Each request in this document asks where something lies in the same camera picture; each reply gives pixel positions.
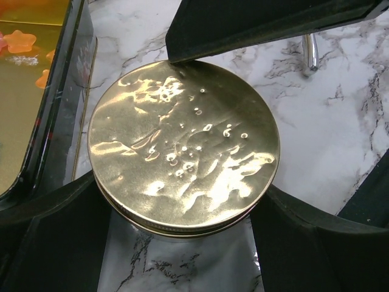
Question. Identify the hinged candy tin box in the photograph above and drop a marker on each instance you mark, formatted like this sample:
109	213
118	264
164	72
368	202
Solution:
47	56

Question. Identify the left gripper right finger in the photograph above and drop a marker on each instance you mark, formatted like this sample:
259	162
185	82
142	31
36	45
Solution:
302	248

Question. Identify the clear glass jar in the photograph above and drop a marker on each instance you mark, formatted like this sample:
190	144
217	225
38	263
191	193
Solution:
135	260

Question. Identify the gold jar lid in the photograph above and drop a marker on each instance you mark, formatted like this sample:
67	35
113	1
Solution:
183	150

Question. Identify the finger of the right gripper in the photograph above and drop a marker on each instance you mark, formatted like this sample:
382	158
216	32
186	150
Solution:
369	204
206	28

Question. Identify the silver metal scoop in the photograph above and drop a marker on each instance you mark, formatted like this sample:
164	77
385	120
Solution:
310	55

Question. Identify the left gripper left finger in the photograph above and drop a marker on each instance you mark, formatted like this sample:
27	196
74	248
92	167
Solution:
55	242

